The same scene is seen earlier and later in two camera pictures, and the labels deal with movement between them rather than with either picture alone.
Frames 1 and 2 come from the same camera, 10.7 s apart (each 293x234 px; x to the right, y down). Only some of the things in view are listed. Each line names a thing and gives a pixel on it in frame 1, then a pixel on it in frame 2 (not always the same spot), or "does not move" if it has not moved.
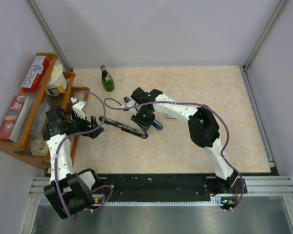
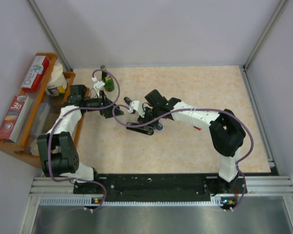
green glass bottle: x=107 y=79 does not move
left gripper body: x=80 y=126 → x=102 y=99
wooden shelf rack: x=54 y=108 does not move
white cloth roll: x=38 y=147 does not move
